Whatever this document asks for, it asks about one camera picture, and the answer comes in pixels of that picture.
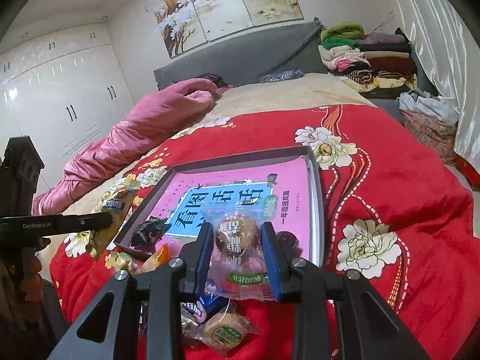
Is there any floral fabric basket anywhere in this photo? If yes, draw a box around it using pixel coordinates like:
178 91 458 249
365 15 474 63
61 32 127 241
400 109 459 166

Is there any dark brown cake packet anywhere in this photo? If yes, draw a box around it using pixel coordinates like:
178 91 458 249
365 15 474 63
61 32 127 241
275 230 301 256

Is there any shallow grey box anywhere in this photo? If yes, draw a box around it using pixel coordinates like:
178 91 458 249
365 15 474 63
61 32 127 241
112 145 326 271

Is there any pink quilt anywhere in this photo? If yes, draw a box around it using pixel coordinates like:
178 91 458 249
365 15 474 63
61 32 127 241
32 79 226 216

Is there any dark wooden chair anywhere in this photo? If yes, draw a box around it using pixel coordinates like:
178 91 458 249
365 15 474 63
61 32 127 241
0 137 68 360

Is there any grey headboard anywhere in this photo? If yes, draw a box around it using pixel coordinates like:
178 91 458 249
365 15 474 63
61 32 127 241
154 19 327 91

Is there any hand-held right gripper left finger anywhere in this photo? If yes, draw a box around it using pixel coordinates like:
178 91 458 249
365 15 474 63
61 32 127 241
48 227 215 360

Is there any dark cloth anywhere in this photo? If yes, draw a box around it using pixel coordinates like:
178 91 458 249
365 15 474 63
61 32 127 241
197 73 233 89

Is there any pink book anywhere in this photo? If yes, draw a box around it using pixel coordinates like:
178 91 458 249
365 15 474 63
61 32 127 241
148 157 319 267

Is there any white wardrobe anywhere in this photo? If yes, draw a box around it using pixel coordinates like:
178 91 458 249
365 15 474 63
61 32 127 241
0 22 137 196

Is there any round pastry with green label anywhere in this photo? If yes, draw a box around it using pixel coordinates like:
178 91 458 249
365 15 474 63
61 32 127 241
191 304 261 359

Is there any red floral blanket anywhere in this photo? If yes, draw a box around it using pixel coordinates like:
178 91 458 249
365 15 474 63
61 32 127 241
49 103 475 360

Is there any shiny white curtain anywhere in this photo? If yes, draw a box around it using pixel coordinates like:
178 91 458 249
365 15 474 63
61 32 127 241
382 0 480 192

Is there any grey patterned cloth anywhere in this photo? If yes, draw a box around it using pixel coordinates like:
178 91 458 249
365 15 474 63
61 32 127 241
260 68 304 83

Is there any black snack packet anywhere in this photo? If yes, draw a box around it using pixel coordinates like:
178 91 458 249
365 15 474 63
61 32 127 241
131 219 169 250

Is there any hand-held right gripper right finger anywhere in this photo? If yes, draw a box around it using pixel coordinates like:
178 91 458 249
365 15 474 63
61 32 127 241
260 221 431 360

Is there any yellow snack packet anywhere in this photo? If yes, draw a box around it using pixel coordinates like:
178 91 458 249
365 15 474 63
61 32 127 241
85 179 141 261

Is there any orange snack packet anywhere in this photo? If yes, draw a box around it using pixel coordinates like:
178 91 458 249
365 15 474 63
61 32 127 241
133 244 173 274

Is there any stack of folded clothes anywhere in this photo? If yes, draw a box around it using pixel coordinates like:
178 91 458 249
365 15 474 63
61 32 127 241
319 22 419 91

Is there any blue cookie packet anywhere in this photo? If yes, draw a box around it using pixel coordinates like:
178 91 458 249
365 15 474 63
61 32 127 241
199 292 229 319

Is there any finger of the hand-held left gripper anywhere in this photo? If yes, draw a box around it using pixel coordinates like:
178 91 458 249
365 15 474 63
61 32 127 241
0 213 114 250

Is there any clear packet with brown pastry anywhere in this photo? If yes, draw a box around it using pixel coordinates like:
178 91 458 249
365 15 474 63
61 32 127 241
202 195 286 302

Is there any tree wall painting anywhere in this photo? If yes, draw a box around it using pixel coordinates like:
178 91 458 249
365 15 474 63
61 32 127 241
154 0 304 59

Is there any pink round cookie packet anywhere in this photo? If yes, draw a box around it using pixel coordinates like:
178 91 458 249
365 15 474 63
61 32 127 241
180 302 207 325

